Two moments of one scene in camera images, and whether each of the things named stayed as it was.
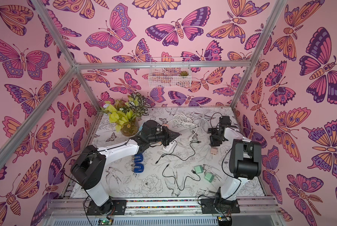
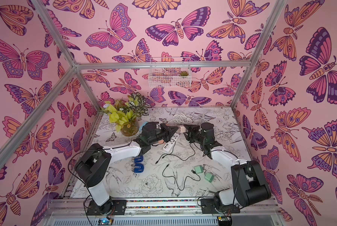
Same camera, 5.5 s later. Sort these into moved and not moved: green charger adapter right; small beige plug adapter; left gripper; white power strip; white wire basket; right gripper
Moved: small beige plug adapter; right gripper
Not moved: white power strip; green charger adapter right; white wire basket; left gripper
